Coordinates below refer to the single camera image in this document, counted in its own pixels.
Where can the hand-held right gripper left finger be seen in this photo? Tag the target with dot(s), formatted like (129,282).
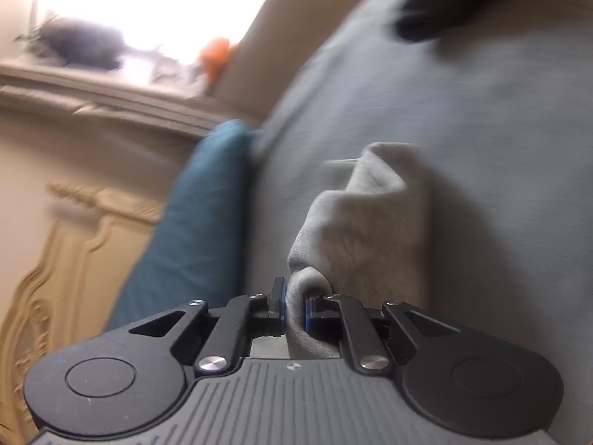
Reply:
(278,303)

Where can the dark clothes in box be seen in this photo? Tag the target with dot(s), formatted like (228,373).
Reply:
(78,41)

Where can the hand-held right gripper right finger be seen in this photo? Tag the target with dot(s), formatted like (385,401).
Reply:
(309,315)

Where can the grey sweatpants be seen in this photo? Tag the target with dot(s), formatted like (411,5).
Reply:
(361,231)

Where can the orange bag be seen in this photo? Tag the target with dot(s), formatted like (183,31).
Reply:
(214,58)

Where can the black clothing pile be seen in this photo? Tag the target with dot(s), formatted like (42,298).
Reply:
(463,4)

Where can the teal pillow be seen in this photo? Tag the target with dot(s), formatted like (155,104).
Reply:
(199,222)

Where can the cream carved headboard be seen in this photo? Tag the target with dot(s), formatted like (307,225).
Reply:
(69,278)

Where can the window with metal grille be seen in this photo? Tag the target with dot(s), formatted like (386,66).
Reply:
(162,9)

